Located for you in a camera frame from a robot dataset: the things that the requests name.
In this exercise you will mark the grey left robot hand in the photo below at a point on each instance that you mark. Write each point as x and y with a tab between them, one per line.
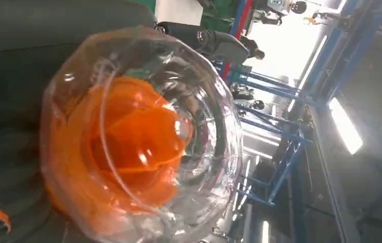
20	60

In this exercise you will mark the orange drink bottle with label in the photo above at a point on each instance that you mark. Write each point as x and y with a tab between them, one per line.
137	141

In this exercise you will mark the ribbed grey left arm sleeve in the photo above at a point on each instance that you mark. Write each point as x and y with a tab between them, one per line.
6	174

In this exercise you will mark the small orange scrap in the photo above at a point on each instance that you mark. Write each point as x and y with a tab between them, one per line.
3	218

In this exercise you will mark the pale sheet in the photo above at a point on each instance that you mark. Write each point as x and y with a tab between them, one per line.
179	11

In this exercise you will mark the green table mat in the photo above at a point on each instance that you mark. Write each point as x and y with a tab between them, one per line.
216	15

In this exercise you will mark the person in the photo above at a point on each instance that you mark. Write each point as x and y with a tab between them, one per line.
253	48

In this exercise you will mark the white robot with black head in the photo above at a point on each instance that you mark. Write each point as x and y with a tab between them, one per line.
285	10

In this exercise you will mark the long ceiling light strip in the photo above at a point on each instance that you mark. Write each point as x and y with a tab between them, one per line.
306	73

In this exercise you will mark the wide ceiling light panel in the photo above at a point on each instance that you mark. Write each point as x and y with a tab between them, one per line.
345	125

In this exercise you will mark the blue steel frame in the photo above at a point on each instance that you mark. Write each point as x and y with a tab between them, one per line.
288	134

